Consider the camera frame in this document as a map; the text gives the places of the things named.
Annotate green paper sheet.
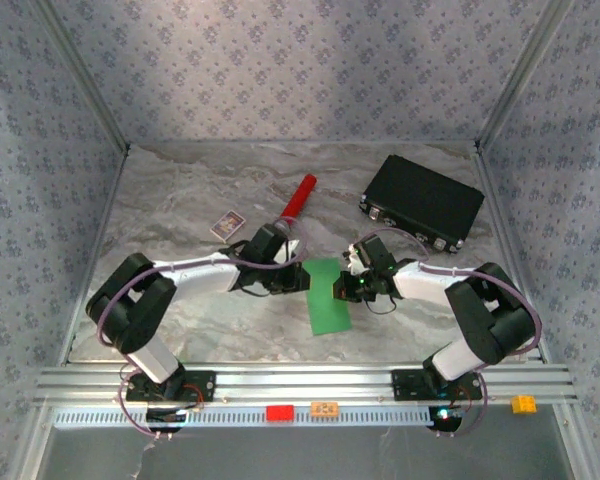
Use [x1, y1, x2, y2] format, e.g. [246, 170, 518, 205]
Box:
[302, 257, 354, 335]

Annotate purple playing card box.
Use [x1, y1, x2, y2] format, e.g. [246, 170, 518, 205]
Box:
[209, 210, 247, 244]

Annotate red microphone with grey head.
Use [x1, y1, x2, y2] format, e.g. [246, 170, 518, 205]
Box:
[272, 172, 317, 234]

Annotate black briefcase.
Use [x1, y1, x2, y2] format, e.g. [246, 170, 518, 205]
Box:
[358, 153, 486, 255]

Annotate red toy block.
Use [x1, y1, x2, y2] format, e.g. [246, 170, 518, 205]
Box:
[265, 404, 296, 423]

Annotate black controller board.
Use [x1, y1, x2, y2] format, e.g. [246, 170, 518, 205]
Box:
[428, 405, 465, 434]
[145, 407, 189, 434]

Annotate yellow toy block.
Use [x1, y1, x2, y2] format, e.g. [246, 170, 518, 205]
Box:
[510, 394, 538, 415]

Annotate aluminium mounting rail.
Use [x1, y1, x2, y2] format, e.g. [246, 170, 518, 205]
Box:
[33, 362, 580, 409]

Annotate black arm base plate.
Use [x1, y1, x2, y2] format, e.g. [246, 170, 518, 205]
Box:
[124, 369, 217, 403]
[390, 368, 484, 402]

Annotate thin red and black wires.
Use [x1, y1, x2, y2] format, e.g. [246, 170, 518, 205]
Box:
[447, 384, 474, 414]
[177, 382, 206, 414]

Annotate aluminium table side rail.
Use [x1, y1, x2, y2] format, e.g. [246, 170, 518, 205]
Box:
[59, 147, 131, 366]
[472, 144, 551, 364]

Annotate white slotted cable duct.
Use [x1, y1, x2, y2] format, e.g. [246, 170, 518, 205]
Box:
[53, 405, 439, 429]

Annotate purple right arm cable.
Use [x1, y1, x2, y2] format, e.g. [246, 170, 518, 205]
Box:
[352, 227, 544, 440]

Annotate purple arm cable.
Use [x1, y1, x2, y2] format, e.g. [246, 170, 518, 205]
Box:
[95, 217, 309, 441]
[352, 227, 544, 440]

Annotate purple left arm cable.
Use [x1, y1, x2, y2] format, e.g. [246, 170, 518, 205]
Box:
[95, 217, 309, 441]

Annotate aluminium frame post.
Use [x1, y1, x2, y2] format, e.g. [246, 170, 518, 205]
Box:
[29, 0, 132, 154]
[473, 0, 577, 154]

